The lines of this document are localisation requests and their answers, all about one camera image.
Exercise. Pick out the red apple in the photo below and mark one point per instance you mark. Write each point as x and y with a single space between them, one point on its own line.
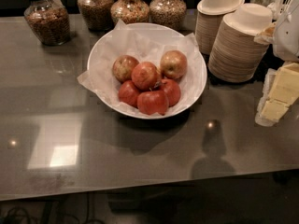
145 76
151 102
172 90
128 93

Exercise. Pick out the red apple front left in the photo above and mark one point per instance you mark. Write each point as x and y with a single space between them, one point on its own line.
128 93

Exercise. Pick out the paper bowl stack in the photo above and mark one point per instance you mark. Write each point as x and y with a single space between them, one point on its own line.
235 55
209 17

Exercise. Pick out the glass cereal jar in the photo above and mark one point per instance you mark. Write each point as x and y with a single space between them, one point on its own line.
130 11
49 21
96 13
169 13

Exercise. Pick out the red apple centre top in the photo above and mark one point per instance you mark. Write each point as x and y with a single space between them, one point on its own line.
145 76

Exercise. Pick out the glass cereal jar far left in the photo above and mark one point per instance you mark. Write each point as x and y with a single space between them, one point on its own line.
49 21

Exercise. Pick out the paper bowl stack front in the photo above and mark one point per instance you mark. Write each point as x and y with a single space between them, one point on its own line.
235 55

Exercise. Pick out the yellow-red apple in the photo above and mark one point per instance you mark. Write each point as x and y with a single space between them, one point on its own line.
123 66
173 64

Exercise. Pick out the white paper liner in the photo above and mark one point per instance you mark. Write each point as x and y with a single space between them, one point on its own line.
140 41

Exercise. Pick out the paper bowl stack rear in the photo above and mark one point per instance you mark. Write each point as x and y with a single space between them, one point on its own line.
209 17

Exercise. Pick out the red apple front centre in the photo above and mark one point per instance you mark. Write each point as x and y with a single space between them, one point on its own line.
151 102

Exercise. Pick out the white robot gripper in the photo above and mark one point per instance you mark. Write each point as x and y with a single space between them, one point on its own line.
287 42

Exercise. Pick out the red apple right middle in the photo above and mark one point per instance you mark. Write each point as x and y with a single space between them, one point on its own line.
172 90

